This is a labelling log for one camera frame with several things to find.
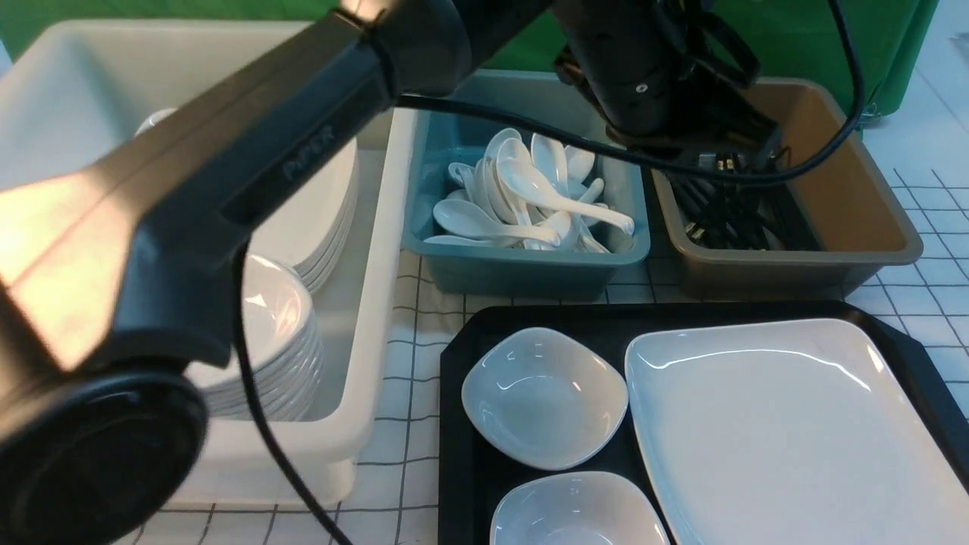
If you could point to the large white plastic tub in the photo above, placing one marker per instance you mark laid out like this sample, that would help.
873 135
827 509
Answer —
85 86

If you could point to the pile of black chopsticks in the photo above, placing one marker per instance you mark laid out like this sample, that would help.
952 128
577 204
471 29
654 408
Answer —
730 217

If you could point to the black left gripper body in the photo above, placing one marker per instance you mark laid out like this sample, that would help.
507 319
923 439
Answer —
667 77

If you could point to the white small dish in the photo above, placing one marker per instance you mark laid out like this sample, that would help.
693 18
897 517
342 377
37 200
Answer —
544 399
577 508

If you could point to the pile of white spoons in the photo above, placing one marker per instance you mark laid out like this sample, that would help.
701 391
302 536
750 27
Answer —
538 196

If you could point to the large white rice plate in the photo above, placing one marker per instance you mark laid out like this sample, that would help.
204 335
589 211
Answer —
794 432

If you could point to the green backdrop cloth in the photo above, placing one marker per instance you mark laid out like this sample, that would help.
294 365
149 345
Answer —
791 38

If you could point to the brown plastic bin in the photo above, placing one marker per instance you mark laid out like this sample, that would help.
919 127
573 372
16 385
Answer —
847 205

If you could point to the stack of white small bowls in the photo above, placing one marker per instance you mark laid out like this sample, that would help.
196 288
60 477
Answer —
282 337

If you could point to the white checked tablecloth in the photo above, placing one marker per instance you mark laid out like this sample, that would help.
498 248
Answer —
394 495

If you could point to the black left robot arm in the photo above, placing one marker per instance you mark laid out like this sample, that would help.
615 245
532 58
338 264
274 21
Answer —
117 276

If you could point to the stack of white square plates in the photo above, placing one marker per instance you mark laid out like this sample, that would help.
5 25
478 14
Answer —
309 232

